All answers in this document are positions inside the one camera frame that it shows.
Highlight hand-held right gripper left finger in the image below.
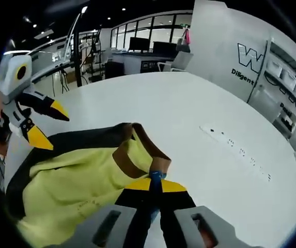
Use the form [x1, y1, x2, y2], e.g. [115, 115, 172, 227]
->
[75, 178, 154, 248]

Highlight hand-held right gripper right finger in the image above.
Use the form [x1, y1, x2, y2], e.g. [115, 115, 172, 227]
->
[160, 180, 244, 248]

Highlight yellow garment with brown collar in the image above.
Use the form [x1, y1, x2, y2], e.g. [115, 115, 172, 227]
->
[5, 122, 172, 248]

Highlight black light stand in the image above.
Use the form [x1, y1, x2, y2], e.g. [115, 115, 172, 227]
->
[64, 6, 89, 89]

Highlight white table outlet panel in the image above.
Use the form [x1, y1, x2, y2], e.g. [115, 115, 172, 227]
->
[198, 125, 273, 183]

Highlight black monitor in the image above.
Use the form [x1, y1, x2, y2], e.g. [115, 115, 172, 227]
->
[152, 41, 178, 55]
[129, 37, 151, 54]

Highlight white chair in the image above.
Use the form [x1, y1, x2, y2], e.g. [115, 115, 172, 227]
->
[158, 51, 194, 73]

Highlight grey shelf rack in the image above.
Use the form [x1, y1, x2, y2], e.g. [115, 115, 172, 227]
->
[245, 38, 296, 166]

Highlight white lettered partition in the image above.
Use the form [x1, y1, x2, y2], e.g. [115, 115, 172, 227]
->
[189, 0, 276, 104]

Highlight hanging bag with pink strap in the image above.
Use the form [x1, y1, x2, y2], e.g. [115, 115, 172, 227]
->
[177, 27, 193, 53]

